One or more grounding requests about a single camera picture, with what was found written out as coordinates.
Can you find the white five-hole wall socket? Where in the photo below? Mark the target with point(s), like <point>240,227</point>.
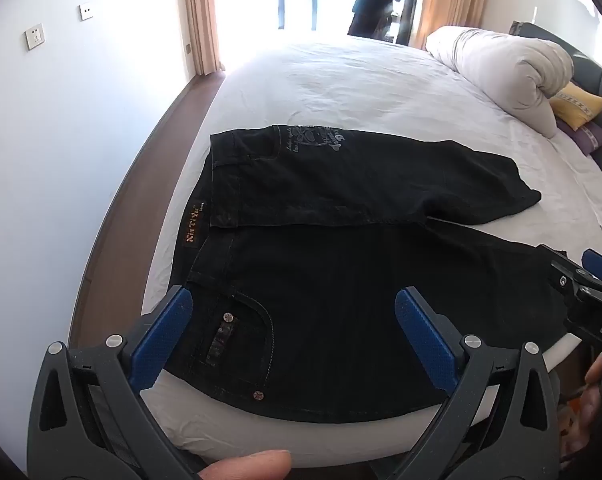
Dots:
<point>34,36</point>

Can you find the bed with white sheet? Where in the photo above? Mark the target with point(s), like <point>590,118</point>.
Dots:
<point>361,90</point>

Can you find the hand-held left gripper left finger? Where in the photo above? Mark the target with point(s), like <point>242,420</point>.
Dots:
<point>163,342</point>

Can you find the beige curtain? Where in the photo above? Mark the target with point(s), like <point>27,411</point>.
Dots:
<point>443,0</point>
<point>201,15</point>

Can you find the person's left hand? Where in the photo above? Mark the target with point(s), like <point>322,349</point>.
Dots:
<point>253,466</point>

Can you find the dark hanging garment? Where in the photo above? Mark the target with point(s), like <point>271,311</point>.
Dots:
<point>376,7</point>

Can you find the small white wall socket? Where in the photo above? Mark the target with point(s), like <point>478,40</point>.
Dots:
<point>86,11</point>

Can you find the black denim pants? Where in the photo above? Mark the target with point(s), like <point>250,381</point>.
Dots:
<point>341,280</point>

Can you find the purple pillow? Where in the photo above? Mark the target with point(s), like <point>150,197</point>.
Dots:
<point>583,137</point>

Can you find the person's right hand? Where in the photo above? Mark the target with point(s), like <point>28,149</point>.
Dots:
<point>592,395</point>

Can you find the rolled white duvet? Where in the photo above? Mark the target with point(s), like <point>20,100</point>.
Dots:
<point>501,67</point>

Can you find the yellow pillow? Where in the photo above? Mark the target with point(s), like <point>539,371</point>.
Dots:
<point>576,105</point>

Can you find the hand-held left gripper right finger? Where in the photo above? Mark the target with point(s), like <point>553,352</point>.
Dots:
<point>426,345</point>

